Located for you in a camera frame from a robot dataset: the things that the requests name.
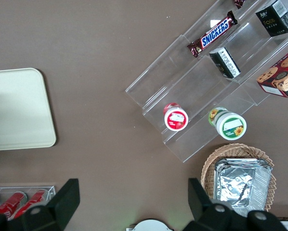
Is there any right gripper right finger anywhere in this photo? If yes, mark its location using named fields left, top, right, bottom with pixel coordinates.
left=187, top=178, right=249, bottom=231

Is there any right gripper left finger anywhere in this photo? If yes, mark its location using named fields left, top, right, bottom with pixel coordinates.
left=21, top=178, right=81, bottom=231

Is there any aluminium foil tray stack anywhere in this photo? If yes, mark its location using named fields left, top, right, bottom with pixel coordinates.
left=213, top=157, right=273, bottom=218

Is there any light tan wicker basket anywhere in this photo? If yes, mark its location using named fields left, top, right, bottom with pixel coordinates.
left=200, top=143, right=277, bottom=218

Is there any beige plastic tray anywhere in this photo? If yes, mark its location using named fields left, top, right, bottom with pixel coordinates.
left=0, top=67, right=57, bottom=152

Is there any clear acrylic bottle rack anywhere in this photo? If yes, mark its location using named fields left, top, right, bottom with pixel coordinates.
left=0, top=184, right=56, bottom=221

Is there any red cola bottle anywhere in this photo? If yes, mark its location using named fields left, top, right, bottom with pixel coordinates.
left=0, top=191, right=27, bottom=221
left=13, top=189, right=49, bottom=218

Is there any green lid sunflower jar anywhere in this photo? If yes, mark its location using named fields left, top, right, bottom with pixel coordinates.
left=208, top=106, right=248, bottom=141

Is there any red lid strawberry jar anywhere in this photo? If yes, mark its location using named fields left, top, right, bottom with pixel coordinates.
left=163, top=102, right=189, bottom=132

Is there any clear acrylic stepped stand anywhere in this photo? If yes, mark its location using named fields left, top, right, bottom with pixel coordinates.
left=125, top=0, right=288, bottom=164

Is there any small black box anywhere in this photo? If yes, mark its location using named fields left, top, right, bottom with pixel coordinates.
left=209, top=47, right=241, bottom=79
left=255, top=0, right=288, bottom=38

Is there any red cookie box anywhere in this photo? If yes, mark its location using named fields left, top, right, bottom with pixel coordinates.
left=256, top=46, right=288, bottom=99

